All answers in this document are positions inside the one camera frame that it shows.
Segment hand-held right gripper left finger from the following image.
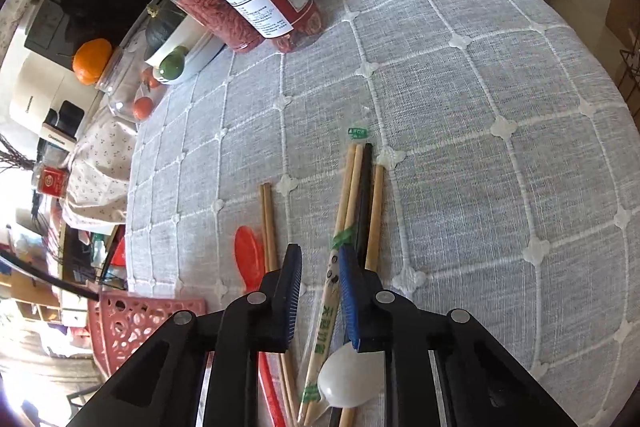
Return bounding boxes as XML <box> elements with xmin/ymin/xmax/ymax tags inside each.
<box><xmin>67</xmin><ymin>244</ymin><xmax>302</xmax><ymax>427</ymax></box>

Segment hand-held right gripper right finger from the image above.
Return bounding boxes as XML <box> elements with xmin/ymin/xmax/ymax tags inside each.
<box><xmin>336</xmin><ymin>247</ymin><xmax>578</xmax><ymax>427</ymax></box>

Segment disposable chopsticks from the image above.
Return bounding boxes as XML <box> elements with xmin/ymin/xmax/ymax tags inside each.
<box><xmin>297</xmin><ymin>126</ymin><xmax>372</xmax><ymax>425</ymax></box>

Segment red plastic spoon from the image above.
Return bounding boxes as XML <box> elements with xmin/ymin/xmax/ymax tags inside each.
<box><xmin>234</xmin><ymin>226</ymin><xmax>288</xmax><ymax>427</ymax></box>

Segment wooden chopstick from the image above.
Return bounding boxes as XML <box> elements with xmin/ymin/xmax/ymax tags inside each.
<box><xmin>339</xmin><ymin>163</ymin><xmax>386</xmax><ymax>427</ymax></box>
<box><xmin>297</xmin><ymin>143</ymin><xmax>358</xmax><ymax>424</ymax></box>
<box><xmin>265</xmin><ymin>183</ymin><xmax>299</xmax><ymax>427</ymax></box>
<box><xmin>302</xmin><ymin>144</ymin><xmax>364</xmax><ymax>425</ymax></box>
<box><xmin>259</xmin><ymin>184</ymin><xmax>293</xmax><ymax>427</ymax></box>

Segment white plastic spoon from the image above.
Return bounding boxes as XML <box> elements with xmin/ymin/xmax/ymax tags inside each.
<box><xmin>302</xmin><ymin>341</ymin><xmax>387</xmax><ymax>427</ymax></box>

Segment black chopstick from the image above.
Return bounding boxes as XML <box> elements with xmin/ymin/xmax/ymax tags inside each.
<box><xmin>351</xmin><ymin>143</ymin><xmax>375</xmax><ymax>259</ymax></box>

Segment pink plastic utensil basket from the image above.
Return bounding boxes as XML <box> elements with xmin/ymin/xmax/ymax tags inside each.
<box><xmin>86</xmin><ymin>293</ymin><xmax>207</xmax><ymax>380</ymax></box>

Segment grey checked tablecloth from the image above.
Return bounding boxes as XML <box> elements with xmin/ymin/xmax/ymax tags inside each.
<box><xmin>125</xmin><ymin>0</ymin><xmax>640</xmax><ymax>427</ymax></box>

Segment floral cabinet cloth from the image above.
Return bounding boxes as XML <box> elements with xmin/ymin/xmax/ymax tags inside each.
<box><xmin>59</xmin><ymin>106</ymin><xmax>139</xmax><ymax>229</ymax></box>

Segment nut jar with red label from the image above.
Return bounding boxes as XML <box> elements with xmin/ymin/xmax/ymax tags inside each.
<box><xmin>32</xmin><ymin>164</ymin><xmax>71</xmax><ymax>198</ymax></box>

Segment clear glass jar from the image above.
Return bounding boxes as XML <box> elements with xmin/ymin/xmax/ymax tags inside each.
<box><xmin>95</xmin><ymin>48</ymin><xmax>167</xmax><ymax>126</ymax></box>

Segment white ceramic bowl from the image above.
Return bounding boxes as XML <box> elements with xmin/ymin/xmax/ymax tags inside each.
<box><xmin>145</xmin><ymin>14</ymin><xmax>217</xmax><ymax>68</ymax></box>

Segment dark green pumpkin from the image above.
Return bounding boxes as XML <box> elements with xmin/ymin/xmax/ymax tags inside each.
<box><xmin>145</xmin><ymin>4</ymin><xmax>184</xmax><ymax>50</ymax></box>

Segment orange citrus fruit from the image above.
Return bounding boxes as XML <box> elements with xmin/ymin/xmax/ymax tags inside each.
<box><xmin>72</xmin><ymin>38</ymin><xmax>114</xmax><ymax>86</ymax></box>

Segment dried branches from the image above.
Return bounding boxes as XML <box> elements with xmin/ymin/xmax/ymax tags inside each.
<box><xmin>0</xmin><ymin>133</ymin><xmax>37</xmax><ymax>176</ymax></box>

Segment cream air fryer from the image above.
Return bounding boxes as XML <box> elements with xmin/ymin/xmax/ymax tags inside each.
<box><xmin>8</xmin><ymin>51</ymin><xmax>77</xmax><ymax>141</ymax></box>

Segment black microwave oven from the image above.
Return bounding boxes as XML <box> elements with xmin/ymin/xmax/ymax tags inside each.
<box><xmin>24</xmin><ymin>0</ymin><xmax>166</xmax><ymax>68</ymax></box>

